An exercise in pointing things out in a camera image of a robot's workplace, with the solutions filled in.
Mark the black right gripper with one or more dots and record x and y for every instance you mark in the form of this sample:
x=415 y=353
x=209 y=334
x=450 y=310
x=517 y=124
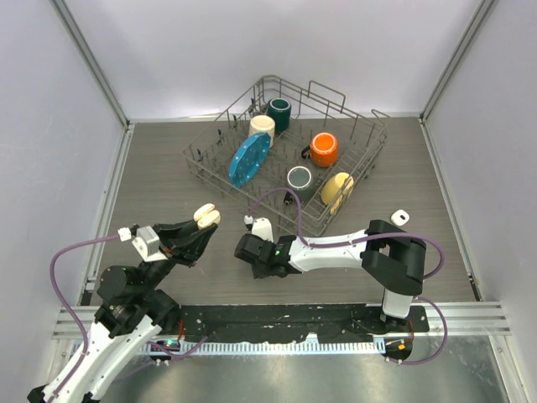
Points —
x=259 y=273

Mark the orange mug black handle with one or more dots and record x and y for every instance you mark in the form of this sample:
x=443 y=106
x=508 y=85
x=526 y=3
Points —
x=322 y=150

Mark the right aluminium frame post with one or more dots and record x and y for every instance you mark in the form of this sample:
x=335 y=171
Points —
x=477 y=21

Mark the aluminium frame post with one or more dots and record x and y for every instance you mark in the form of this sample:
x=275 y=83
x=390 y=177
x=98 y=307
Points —
x=78 y=38
x=477 y=21

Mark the white earbud case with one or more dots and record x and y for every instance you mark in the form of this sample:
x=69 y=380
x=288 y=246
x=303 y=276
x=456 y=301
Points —
x=399 y=218

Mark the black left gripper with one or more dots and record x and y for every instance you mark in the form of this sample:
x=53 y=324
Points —
x=174 y=232

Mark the white slotted cable duct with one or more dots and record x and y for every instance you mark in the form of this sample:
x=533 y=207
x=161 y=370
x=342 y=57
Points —
x=310 y=346

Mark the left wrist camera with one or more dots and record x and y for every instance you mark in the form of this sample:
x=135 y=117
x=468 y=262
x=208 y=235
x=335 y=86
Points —
x=145 y=241

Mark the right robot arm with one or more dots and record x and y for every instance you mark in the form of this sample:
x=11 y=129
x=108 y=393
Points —
x=395 y=260

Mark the blue polka dot plate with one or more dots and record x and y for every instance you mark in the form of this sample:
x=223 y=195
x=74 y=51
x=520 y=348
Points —
x=248 y=159

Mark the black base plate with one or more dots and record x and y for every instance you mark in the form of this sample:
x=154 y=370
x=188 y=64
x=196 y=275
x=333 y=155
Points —
x=331 y=323

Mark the left aluminium frame post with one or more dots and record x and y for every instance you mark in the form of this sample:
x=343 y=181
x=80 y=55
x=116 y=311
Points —
x=78 y=38

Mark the cream ribbed mug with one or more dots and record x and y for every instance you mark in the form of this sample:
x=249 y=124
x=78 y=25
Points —
x=262 y=124

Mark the grey wire dish rack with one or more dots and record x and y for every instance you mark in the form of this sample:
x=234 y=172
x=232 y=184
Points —
x=315 y=108

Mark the yellow mug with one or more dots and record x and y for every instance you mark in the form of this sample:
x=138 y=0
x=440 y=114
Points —
x=336 y=191

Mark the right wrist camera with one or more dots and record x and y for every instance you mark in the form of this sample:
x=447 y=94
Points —
x=260 y=227

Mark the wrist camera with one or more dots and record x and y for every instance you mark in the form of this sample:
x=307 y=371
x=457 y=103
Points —
x=260 y=227
x=145 y=241

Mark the beige earbud charging case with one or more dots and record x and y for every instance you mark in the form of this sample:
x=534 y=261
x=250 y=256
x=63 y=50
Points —
x=207 y=215

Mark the grey mug black handle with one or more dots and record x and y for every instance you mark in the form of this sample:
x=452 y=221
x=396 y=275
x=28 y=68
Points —
x=300 y=180

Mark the dark teal mug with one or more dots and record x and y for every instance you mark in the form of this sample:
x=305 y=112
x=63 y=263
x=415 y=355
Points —
x=279 y=110

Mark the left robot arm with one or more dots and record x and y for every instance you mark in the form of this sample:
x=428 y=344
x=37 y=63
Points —
x=133 y=309

